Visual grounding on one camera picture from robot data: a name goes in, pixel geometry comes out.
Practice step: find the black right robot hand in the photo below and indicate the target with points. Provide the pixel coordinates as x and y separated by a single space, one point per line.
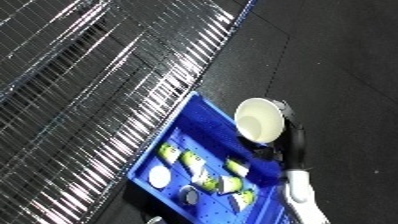
295 143

